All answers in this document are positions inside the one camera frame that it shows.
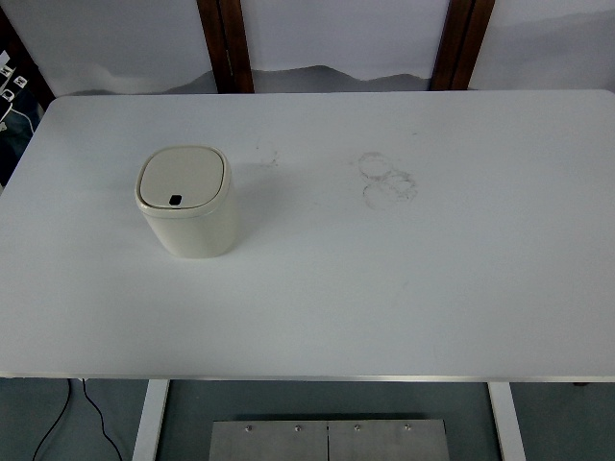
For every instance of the mountain painted screen panel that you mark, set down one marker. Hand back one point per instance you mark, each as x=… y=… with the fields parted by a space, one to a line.
x=552 y=33
x=346 y=33
x=120 y=38

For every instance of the dark brown wooden screen post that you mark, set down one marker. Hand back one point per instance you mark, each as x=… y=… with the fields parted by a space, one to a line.
x=230 y=43
x=461 y=43

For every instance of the dark brown slanted wooden frame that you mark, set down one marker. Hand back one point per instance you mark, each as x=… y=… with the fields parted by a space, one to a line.
x=26 y=53

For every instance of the white table leg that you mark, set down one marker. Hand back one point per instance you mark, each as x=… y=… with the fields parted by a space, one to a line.
x=507 y=422
x=150 y=422

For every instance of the white power strip with plugs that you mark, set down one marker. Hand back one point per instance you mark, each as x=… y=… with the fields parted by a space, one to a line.
x=7 y=93

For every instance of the grey metal plate with screws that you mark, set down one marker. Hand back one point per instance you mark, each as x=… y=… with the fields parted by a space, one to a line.
x=288 y=444

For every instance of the cream plastic lidded trash bin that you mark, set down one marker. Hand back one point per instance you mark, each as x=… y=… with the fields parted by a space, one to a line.
x=192 y=225

